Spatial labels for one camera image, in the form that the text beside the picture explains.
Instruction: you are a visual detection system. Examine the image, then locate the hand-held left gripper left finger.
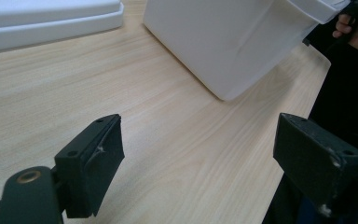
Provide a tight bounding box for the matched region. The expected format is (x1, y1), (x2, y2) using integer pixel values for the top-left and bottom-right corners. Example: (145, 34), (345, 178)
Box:
(53, 113), (126, 219)

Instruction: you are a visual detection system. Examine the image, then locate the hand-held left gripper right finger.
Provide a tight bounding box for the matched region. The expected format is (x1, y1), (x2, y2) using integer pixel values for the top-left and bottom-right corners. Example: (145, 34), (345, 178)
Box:
(272, 112), (358, 216)

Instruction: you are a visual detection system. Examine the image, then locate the white plastic bin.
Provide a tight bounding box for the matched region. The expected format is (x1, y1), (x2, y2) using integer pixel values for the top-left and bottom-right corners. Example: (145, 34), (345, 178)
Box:
(143, 0), (352, 102)

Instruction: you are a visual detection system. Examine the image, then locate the white plastic lid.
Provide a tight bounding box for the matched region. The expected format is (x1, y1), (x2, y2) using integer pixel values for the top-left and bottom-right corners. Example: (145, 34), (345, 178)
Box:
(0, 0), (125, 54)

